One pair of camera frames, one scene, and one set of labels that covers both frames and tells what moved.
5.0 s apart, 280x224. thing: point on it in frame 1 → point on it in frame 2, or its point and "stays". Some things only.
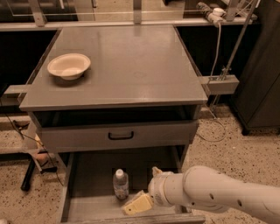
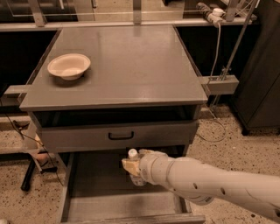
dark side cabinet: [255, 99] stays
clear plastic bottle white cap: [121, 185] → [136, 180]
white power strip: [214, 15] stays
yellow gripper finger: [142, 203] → [131, 166]
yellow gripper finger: [156, 171] → [145, 151]
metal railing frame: [138, 22] stays
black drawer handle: [120, 137] stays
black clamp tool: [28, 174] stays
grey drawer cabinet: [140, 93] stays
